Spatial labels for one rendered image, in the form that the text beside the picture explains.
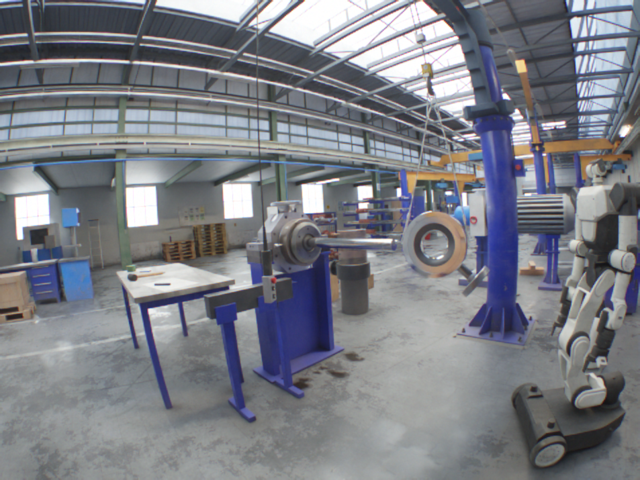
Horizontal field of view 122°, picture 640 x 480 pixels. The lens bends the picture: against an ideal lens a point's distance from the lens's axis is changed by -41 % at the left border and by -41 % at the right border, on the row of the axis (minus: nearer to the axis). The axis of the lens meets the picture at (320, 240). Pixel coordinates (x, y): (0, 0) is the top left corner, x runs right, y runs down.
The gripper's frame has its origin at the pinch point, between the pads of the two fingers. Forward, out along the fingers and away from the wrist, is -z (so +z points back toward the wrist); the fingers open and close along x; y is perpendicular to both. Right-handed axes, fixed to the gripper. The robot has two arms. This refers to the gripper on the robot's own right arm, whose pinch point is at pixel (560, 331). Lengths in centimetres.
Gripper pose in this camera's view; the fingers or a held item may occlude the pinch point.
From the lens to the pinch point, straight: 193.9
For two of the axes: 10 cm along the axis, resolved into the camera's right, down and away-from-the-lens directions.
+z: 1.2, -9.8, -1.5
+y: -3.3, 1.0, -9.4
